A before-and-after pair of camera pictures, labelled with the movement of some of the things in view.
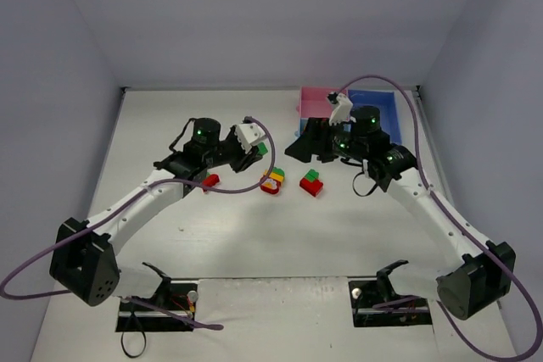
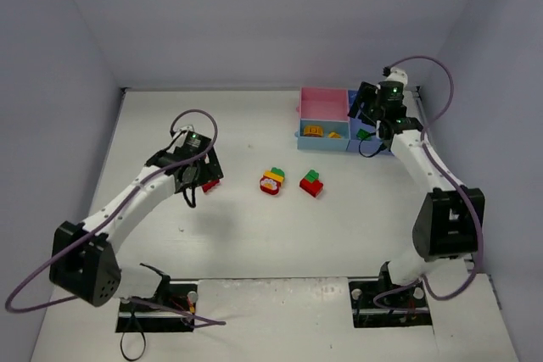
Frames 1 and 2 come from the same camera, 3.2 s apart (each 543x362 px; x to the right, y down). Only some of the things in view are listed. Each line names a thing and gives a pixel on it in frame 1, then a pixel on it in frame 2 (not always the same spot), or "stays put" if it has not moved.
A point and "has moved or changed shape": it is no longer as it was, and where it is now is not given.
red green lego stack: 311,184 stays put
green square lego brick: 262,148 has moved or changed shape
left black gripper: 239,154 -> 213,165
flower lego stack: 271,185 stays put
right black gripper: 321,142 -> 362,98
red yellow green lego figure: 210,180 stays put
